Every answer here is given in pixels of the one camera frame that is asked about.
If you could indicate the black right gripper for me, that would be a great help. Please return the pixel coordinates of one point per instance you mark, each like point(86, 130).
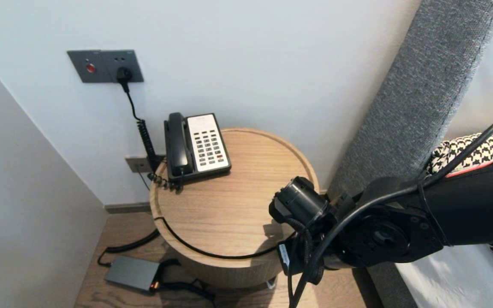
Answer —
point(293, 256)

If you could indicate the round wooden bedside table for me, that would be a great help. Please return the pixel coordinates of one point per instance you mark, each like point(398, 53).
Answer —
point(229, 205)

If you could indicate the grey fabric bed base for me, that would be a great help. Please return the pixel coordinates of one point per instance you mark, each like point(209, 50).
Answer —
point(379, 286)

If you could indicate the black telephone base white keypad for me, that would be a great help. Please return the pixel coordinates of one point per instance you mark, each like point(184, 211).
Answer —
point(208, 145)

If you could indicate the white bed sheet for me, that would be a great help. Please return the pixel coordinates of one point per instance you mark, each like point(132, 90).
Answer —
point(443, 282)

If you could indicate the black telephone handset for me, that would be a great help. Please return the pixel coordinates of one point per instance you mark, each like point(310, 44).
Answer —
point(179, 149)

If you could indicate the grey power adapter box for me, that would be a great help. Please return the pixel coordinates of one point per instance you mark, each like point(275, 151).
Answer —
point(131, 273)

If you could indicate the black white houndstooth pillow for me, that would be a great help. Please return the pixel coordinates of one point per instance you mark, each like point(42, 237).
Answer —
point(460, 149)

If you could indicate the grey fabric headboard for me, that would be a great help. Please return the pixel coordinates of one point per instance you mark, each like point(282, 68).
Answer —
point(422, 85)

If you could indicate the black power plug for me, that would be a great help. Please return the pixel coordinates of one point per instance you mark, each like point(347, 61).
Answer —
point(124, 76)

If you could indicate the beige low wall plate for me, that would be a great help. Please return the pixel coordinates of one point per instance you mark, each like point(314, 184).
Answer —
point(137, 164)

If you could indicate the dark grey wall socket panel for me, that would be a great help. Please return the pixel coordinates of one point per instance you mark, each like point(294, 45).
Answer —
point(101, 64)

